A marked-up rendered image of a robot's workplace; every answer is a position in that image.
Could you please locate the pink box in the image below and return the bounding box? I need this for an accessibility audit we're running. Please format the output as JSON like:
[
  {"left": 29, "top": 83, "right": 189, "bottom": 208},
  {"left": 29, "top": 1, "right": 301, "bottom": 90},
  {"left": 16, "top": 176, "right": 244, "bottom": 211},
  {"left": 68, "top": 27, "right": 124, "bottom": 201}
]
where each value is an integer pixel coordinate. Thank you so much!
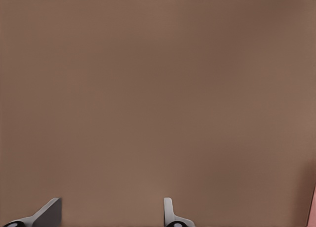
[{"left": 308, "top": 184, "right": 316, "bottom": 227}]

